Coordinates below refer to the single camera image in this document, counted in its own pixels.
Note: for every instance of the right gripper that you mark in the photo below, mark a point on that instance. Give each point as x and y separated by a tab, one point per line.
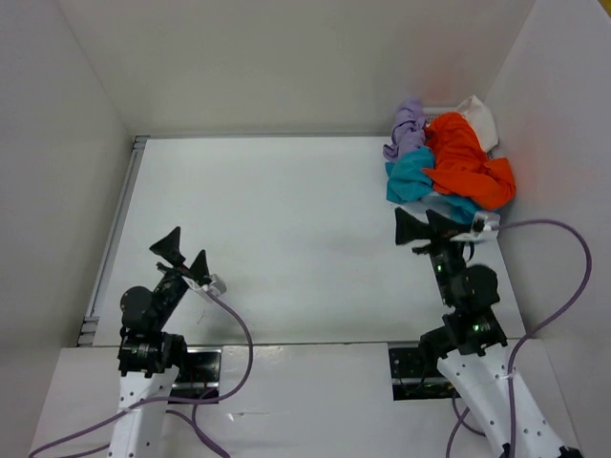
440	241

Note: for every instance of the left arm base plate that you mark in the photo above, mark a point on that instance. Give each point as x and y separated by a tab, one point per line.
199	373

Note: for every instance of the orange t shirt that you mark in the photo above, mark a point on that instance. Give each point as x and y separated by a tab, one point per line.
462	168

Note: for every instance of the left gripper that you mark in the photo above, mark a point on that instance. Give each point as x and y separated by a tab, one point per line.
180	271

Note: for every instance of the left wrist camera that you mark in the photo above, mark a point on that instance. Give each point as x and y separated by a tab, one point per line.
212	286

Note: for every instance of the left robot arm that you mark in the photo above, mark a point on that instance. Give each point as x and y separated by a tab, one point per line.
151	359

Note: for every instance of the white plastic basket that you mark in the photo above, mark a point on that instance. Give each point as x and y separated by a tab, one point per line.
436	112

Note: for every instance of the white t shirt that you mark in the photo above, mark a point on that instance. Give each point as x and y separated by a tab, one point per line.
481	120

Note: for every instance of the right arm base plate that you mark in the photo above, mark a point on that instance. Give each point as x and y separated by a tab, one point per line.
412	380

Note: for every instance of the teal t shirt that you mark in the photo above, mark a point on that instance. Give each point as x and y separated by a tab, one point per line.
408	185

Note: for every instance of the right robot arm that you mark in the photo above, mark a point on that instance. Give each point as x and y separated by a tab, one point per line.
470	349

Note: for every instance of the lavender t shirt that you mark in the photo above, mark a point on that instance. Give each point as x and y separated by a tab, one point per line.
408	130

